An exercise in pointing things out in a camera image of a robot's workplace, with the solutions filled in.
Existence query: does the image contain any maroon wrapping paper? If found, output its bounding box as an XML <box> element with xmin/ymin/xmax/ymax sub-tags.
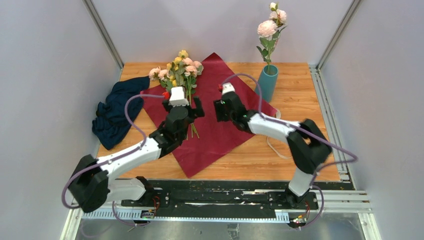
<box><xmin>132</xmin><ymin>53</ymin><xmax>279</xmax><ymax>180</ymax></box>

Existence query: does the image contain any teal conical vase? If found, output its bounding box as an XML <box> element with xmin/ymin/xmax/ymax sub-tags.
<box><xmin>257</xmin><ymin>64</ymin><xmax>279</xmax><ymax>103</ymax></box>

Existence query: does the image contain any pink yellow flower bunch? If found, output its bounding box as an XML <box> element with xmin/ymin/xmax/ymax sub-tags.
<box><xmin>148</xmin><ymin>49</ymin><xmax>205</xmax><ymax>140</ymax></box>

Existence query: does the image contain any cream ribbon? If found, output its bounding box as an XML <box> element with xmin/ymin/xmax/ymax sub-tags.
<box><xmin>265</xmin><ymin>109</ymin><xmax>292</xmax><ymax>161</ymax></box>

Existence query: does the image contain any pink flower stem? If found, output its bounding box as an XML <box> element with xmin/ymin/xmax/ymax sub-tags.
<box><xmin>256</xmin><ymin>2</ymin><xmax>288</xmax><ymax>75</ymax></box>

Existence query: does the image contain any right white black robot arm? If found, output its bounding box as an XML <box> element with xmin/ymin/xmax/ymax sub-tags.
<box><xmin>213</xmin><ymin>91</ymin><xmax>332</xmax><ymax>209</ymax></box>

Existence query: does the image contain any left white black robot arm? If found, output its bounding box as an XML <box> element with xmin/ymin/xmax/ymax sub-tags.
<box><xmin>62</xmin><ymin>96</ymin><xmax>205</xmax><ymax>213</ymax></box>

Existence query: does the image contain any dark blue crumpled cloth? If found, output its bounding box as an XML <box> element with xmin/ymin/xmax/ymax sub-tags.
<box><xmin>91</xmin><ymin>76</ymin><xmax>150</xmax><ymax>150</ymax></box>

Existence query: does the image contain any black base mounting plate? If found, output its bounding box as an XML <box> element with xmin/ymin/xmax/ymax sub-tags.
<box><xmin>102</xmin><ymin>180</ymin><xmax>325</xmax><ymax>224</ymax></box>

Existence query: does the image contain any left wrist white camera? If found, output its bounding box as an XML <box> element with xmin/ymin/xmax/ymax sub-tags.
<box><xmin>162</xmin><ymin>86</ymin><xmax>189</xmax><ymax>107</ymax></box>

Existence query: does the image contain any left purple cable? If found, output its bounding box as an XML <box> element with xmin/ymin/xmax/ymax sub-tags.
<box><xmin>61</xmin><ymin>94</ymin><xmax>167</xmax><ymax>228</ymax></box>

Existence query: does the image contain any left aluminium corner post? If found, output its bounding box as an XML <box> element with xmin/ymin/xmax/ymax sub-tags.
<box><xmin>82</xmin><ymin>0</ymin><xmax>124</xmax><ymax>71</ymax></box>

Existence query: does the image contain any aluminium corner post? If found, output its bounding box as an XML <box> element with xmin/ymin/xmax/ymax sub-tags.
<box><xmin>82</xmin><ymin>0</ymin><xmax>124</xmax><ymax>71</ymax></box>
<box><xmin>315</xmin><ymin>0</ymin><xmax>362</xmax><ymax>72</ymax></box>

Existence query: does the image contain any aluminium front rail frame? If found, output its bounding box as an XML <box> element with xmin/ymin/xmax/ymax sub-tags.
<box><xmin>61</xmin><ymin>180</ymin><xmax>381</xmax><ymax>240</ymax></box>

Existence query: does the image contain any right aluminium corner post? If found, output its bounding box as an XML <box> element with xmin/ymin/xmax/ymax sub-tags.
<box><xmin>315</xmin><ymin>0</ymin><xmax>362</xmax><ymax>72</ymax></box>

